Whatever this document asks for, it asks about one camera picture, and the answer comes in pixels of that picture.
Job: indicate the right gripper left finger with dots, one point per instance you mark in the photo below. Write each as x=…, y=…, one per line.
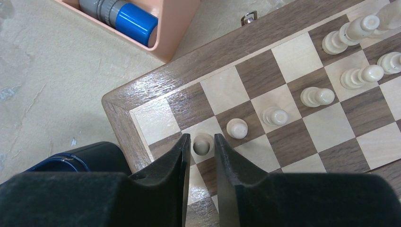
x=155, y=196

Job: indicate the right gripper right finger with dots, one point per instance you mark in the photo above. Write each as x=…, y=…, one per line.
x=251, y=197

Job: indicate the light chess piece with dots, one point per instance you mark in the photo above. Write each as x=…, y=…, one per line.
x=275, y=116
x=237, y=128
x=390, y=62
x=350, y=34
x=390, y=18
x=357, y=77
x=203, y=144
x=315, y=97

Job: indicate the wooden chess board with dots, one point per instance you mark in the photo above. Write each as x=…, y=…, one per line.
x=269, y=63

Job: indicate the dark blue tray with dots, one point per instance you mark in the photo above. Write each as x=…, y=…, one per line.
x=98, y=157

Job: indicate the pink plastic desk organizer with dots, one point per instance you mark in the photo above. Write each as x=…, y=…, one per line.
x=174, y=18

